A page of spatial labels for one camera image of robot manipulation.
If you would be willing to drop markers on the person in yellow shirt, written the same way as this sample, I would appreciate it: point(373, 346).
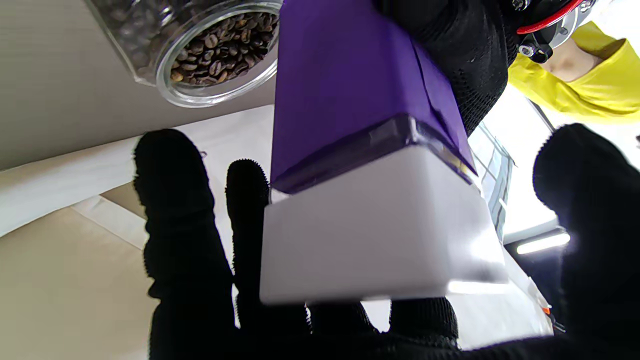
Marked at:
point(600, 85)

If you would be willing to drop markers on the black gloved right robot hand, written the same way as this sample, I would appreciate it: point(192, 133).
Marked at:
point(185, 260)

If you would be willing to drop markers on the white square jar lid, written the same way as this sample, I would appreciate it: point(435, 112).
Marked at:
point(380, 235)

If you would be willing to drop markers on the purple square coffee jar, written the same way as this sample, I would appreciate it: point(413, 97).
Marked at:
point(350, 90)

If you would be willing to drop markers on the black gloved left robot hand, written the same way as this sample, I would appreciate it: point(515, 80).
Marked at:
point(465, 50)

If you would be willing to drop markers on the glass jar of coffee beans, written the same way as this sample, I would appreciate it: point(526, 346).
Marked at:
point(200, 55)

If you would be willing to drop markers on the beige sofa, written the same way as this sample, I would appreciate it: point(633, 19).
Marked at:
point(65, 280)

